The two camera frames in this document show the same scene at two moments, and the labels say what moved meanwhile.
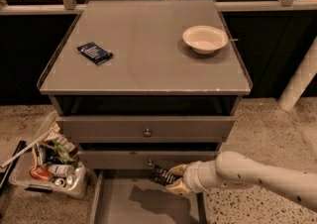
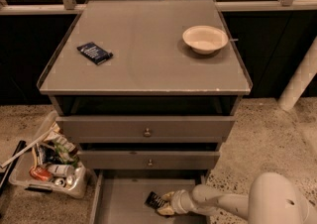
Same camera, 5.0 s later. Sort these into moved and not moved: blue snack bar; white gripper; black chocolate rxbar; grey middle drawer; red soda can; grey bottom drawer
Moved: white gripper; black chocolate rxbar
Not moved: red soda can; grey middle drawer; grey bottom drawer; blue snack bar
